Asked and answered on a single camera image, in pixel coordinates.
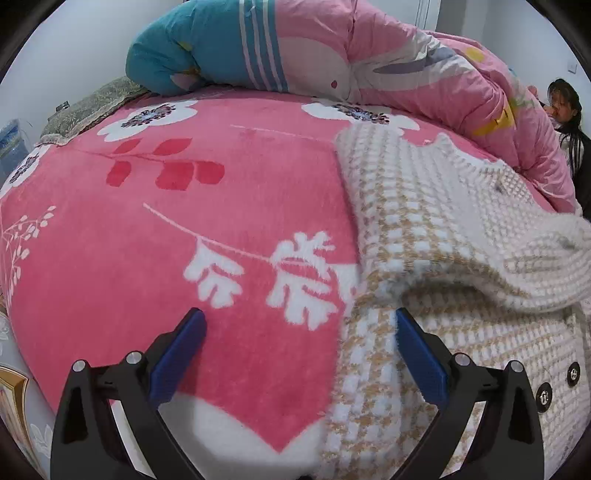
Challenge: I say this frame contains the pink floral bed blanket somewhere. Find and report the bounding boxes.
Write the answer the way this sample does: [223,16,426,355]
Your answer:
[0,87,555,480]

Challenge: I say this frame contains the pink and blue duvet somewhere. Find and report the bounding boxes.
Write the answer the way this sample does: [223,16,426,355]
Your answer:
[125,1,578,213]

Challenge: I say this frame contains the woman with long black hair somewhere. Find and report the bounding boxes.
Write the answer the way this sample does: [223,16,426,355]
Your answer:
[542,78,590,178]

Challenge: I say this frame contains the beige white houndstooth coat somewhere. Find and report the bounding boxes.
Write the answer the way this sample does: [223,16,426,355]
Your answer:
[318,124,590,479]

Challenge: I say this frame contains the blue water bottle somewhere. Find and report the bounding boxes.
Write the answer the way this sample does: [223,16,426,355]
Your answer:
[0,119,29,182]

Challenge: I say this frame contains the grey patterned mat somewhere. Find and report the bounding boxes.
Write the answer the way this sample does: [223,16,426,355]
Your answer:
[37,76,148,146]

